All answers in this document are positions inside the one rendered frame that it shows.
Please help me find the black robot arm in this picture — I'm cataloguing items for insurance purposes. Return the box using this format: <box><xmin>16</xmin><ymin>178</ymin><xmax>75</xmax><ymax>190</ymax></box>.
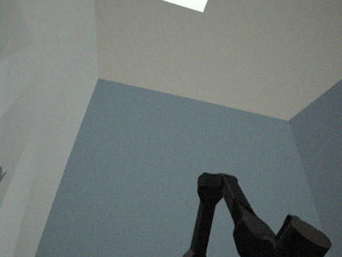
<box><xmin>183</xmin><ymin>173</ymin><xmax>332</xmax><ymax>257</ymax></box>

